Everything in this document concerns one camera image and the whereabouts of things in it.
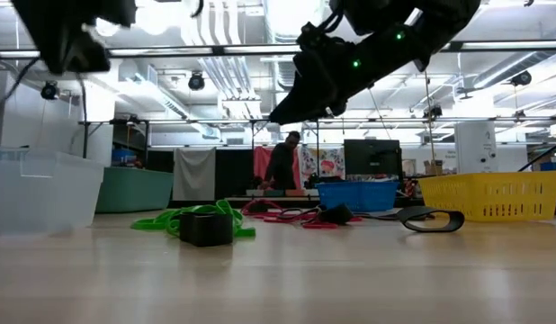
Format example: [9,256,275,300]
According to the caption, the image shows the yellow plastic basket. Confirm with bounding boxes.
[417,170,556,222]

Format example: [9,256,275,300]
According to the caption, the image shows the blue storage bin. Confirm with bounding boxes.
[110,148,139,168]

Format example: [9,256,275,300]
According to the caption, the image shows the white cylindrical appliance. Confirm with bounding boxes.
[453,120,498,175]

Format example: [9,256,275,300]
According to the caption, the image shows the pink hanging cloth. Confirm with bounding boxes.
[253,146,302,190]

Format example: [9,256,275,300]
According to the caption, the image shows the black aluminium table frame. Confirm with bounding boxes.
[167,196,423,211]

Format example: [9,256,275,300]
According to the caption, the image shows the black distant workstation frame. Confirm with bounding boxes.
[77,115,556,158]

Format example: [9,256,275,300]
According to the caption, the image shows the floral hanging cloth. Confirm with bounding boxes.
[299,147,346,181]

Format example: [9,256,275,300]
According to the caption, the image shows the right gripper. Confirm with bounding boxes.
[268,24,351,126]

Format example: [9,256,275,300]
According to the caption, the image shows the small black block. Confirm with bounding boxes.
[397,205,466,234]

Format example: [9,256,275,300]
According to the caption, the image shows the person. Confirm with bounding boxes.
[258,130,306,191]

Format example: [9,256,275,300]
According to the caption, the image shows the green rubber band bunch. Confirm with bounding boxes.
[165,199,256,239]

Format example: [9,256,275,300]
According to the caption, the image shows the silver ventilation duct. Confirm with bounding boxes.
[262,0,327,134]

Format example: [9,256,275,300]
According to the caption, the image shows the black slanted post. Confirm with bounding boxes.
[516,138,556,174]

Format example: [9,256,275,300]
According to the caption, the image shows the red rubber band tangle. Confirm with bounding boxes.
[240,199,324,225]

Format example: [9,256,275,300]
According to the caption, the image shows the teal plastic basket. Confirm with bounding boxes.
[95,166,175,214]

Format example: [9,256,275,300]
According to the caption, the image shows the grey hanging cloth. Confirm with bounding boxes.
[172,147,217,202]

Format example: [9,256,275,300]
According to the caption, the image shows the blue plastic basket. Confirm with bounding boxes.
[316,179,400,213]

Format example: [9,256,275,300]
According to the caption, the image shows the clear plastic container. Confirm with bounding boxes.
[0,146,106,239]

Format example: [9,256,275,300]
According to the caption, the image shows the cardboard box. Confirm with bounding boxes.
[422,159,444,176]

